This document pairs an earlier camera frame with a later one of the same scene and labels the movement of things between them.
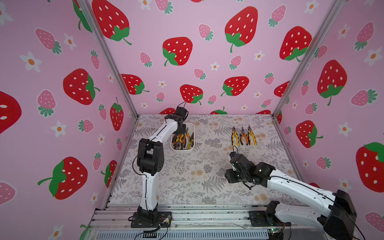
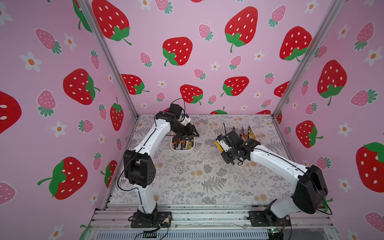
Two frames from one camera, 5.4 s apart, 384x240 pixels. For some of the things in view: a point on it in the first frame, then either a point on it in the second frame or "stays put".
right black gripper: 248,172 -> 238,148
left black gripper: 183,129 -> 188,133
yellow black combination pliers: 250,132 stays put
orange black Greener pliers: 241,136 stays put
